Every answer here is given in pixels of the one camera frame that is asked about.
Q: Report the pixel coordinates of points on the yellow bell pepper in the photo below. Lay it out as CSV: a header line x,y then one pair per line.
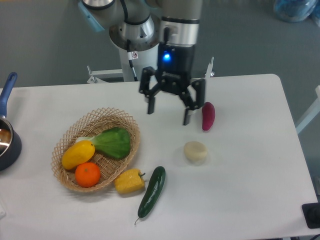
x,y
129,181

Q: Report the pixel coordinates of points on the cream round bun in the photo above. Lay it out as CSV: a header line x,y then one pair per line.
x,y
195,152

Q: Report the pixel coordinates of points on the green bok choy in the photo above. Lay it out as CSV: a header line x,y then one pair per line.
x,y
114,142

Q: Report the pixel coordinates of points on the white table clamp post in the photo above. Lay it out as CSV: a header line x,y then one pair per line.
x,y
210,73

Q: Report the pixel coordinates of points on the blue plastic bag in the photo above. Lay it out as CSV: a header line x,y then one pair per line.
x,y
294,11

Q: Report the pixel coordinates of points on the green cucumber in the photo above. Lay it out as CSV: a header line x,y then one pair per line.
x,y
153,191

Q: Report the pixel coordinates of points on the yellow mango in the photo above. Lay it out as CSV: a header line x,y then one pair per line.
x,y
79,153

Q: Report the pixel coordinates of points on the orange fruit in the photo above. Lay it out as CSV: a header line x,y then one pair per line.
x,y
87,174

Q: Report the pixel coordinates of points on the white frame at right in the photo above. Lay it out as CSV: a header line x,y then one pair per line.
x,y
310,113

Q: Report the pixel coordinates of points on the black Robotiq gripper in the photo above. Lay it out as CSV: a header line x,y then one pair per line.
x,y
173,75

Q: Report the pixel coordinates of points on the dark blue saucepan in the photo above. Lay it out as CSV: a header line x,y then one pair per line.
x,y
10,141

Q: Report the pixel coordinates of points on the black device at edge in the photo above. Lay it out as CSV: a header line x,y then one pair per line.
x,y
311,212

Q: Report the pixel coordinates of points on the purple sweet potato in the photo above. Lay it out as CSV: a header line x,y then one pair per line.
x,y
208,116

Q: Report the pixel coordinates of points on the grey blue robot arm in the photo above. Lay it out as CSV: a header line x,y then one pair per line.
x,y
156,41

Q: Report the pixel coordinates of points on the woven wicker basket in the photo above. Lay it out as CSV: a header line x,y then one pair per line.
x,y
92,124

